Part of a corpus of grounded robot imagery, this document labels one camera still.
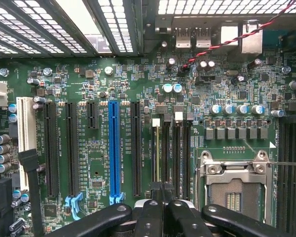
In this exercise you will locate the silver motherboard screw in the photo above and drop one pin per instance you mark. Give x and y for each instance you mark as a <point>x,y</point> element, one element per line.
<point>4,72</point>
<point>285,69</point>
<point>108,70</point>
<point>47,71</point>

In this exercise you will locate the blue expansion slot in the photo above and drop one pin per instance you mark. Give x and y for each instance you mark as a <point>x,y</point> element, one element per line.
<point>114,148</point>

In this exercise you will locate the silver Ethernet port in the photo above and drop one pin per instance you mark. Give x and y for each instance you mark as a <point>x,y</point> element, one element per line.
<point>251,39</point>

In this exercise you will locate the black power plug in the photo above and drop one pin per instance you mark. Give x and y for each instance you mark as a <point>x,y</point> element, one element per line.
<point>1,197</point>

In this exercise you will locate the perforated metal disk bay cage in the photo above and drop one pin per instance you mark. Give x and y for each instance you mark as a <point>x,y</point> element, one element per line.
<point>39,27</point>

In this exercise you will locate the thin metal locking lever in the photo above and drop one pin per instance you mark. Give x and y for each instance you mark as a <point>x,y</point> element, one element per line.
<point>286,164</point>

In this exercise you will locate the short black expansion slot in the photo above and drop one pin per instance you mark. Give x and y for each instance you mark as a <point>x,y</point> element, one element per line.
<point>92,114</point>

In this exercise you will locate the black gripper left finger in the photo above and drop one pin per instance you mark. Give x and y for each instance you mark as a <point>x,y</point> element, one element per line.
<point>118,217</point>

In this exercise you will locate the RAM slot with white latch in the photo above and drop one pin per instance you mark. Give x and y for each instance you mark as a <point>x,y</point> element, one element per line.
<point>155,148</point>
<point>178,153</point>

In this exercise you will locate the silver square rear port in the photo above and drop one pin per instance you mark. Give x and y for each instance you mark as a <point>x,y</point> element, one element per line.
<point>229,35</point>

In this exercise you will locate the RAM slot with black latch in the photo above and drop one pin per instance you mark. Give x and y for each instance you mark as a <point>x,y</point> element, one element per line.
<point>189,153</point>
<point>166,148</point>

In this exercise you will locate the white expansion slot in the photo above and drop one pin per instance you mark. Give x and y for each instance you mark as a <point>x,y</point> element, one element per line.
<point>24,123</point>

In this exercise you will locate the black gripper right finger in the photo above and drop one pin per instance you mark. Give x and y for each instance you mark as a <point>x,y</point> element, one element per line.
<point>187,219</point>

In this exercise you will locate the green motherboard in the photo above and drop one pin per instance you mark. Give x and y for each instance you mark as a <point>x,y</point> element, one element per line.
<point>101,153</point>

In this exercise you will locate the silver USB port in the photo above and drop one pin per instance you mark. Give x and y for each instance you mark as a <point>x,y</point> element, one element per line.
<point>183,37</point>
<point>203,37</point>

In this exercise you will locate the black metal PC case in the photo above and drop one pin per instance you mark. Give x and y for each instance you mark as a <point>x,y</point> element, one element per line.
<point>148,37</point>

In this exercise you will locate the long black expansion slot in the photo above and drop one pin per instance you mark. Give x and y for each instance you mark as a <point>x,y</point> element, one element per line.
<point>136,148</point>
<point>72,148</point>
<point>51,148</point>

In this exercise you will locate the silver CPU socket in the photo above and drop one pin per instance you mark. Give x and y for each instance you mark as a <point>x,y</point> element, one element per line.
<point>234,177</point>

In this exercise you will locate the bank of black RAM slots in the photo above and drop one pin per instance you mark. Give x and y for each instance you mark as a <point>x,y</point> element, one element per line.
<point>292,172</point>

